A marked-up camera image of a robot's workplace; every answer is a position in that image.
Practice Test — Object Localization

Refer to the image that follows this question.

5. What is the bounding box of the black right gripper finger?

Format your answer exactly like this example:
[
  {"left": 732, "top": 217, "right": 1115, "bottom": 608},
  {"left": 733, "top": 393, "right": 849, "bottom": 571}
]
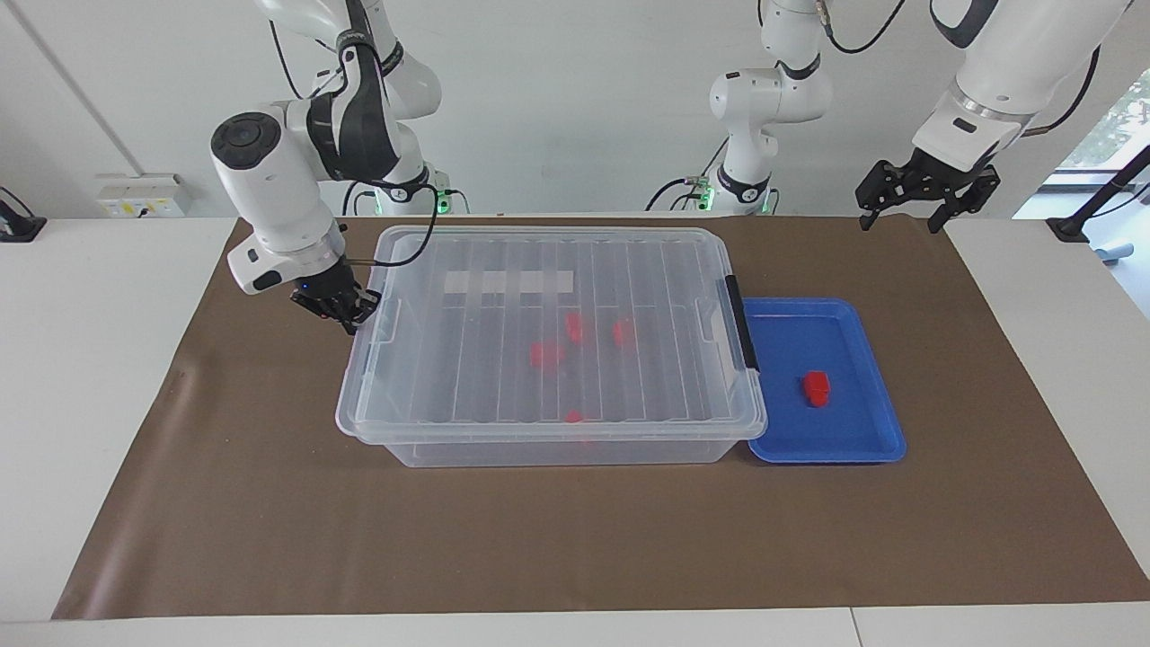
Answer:
[
  {"left": 340, "top": 288, "right": 383, "bottom": 336},
  {"left": 289, "top": 289, "right": 339, "bottom": 324}
]

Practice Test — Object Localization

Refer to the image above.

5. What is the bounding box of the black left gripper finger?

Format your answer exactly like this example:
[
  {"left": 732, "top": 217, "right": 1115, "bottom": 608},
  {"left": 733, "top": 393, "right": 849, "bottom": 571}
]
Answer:
[
  {"left": 927, "top": 166, "right": 1003, "bottom": 235},
  {"left": 854, "top": 159, "right": 909, "bottom": 234}
]

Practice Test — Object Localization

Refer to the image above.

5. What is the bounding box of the clear ribbed plastic lid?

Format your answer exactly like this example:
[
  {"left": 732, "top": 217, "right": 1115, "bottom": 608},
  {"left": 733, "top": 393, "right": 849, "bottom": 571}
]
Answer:
[{"left": 336, "top": 225, "right": 769, "bottom": 443}]

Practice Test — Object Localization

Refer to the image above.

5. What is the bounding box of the black box latch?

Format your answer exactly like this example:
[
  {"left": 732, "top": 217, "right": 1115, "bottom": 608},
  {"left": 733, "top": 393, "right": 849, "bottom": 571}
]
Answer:
[{"left": 724, "top": 274, "right": 761, "bottom": 373}]

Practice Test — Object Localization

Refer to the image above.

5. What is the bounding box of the clear plastic storage box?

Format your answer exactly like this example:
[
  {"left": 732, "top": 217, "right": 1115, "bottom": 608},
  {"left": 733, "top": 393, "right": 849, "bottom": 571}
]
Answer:
[{"left": 340, "top": 226, "right": 766, "bottom": 468}]

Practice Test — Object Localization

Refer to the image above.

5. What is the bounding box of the blue plastic tray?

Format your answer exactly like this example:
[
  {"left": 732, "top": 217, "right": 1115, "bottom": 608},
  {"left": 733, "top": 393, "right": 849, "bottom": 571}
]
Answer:
[{"left": 742, "top": 297, "right": 907, "bottom": 465}]

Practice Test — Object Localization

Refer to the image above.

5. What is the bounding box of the black stand with pole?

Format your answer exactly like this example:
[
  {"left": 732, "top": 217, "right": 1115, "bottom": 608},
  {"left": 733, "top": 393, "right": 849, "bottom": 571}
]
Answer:
[{"left": 1047, "top": 144, "right": 1150, "bottom": 244}]

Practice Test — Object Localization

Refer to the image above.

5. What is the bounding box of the brown table mat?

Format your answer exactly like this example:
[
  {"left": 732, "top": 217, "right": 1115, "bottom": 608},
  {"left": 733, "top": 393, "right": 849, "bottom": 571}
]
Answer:
[{"left": 51, "top": 216, "right": 1150, "bottom": 621}]

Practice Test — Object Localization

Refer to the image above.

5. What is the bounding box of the black table clamp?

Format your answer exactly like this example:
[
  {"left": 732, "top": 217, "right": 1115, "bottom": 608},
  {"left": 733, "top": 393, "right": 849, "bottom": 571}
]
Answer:
[{"left": 0, "top": 187, "right": 48, "bottom": 244}]

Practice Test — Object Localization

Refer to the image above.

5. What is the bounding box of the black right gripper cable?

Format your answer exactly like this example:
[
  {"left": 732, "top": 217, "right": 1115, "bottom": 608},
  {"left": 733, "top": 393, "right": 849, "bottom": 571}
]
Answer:
[{"left": 344, "top": 180, "right": 441, "bottom": 269}]

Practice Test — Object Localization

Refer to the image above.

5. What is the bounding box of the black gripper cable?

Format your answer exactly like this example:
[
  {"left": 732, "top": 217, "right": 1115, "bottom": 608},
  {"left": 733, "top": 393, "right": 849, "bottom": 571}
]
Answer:
[
  {"left": 1018, "top": 45, "right": 1102, "bottom": 139},
  {"left": 344, "top": 180, "right": 441, "bottom": 269}
]

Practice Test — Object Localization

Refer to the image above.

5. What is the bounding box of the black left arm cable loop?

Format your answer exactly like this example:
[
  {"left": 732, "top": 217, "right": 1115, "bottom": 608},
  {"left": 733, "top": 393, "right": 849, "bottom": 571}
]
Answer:
[{"left": 818, "top": 0, "right": 907, "bottom": 55}]

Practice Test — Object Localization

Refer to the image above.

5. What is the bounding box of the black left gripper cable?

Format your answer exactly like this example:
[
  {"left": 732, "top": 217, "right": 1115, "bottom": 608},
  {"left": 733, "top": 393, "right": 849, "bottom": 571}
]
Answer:
[{"left": 1018, "top": 45, "right": 1102, "bottom": 139}]

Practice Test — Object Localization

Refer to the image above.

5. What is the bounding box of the white wall power outlet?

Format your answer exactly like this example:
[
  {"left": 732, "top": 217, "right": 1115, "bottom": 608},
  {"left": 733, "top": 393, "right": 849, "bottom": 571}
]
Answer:
[{"left": 97, "top": 173, "right": 191, "bottom": 219}]

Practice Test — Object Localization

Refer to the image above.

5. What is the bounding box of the black left arm base cable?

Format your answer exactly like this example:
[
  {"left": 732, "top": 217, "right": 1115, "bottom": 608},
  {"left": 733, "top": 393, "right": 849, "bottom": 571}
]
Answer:
[{"left": 647, "top": 176, "right": 720, "bottom": 213}]

